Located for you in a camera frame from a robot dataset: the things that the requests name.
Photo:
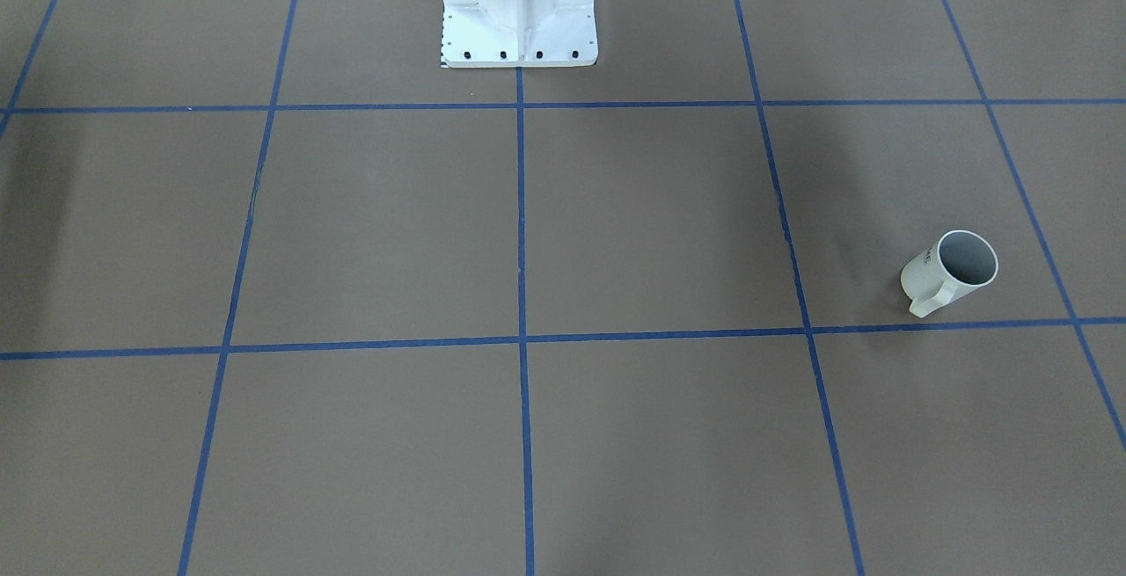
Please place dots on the white mug with handle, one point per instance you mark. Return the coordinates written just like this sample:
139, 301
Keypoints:
957, 264

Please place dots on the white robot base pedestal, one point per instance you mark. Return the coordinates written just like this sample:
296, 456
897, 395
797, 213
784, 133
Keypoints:
509, 34

